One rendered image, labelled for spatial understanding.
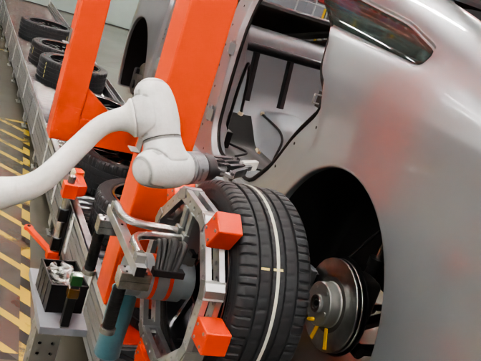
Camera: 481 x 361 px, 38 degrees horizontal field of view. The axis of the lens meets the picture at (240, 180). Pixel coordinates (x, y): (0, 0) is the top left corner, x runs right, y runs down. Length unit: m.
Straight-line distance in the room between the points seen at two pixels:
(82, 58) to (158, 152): 2.54
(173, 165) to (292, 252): 0.47
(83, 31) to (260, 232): 2.49
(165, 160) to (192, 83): 0.65
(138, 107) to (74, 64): 2.49
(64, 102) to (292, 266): 2.59
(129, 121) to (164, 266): 0.41
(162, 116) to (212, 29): 0.62
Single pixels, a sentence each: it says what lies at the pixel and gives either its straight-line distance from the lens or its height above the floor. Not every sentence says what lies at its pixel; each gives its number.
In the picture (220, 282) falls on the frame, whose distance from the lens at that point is 1.94.
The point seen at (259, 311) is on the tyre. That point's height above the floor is 0.94.
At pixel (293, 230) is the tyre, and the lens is 2.06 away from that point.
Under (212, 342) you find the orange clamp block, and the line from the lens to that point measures 1.90.
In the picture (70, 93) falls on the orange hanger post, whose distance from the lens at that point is 4.31.
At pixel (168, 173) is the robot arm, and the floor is 1.26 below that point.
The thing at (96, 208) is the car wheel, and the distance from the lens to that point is 3.73.
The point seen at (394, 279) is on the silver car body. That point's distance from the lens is 1.96.
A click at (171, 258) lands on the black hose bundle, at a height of 1.01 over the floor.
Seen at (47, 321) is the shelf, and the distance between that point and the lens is 2.60.
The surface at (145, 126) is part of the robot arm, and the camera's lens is 1.79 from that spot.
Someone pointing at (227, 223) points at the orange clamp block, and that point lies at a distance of 1.91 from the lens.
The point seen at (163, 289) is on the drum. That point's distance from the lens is 2.12.
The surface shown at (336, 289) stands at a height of 0.92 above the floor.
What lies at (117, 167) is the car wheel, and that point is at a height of 0.50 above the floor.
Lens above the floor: 1.78
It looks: 16 degrees down
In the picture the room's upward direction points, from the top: 18 degrees clockwise
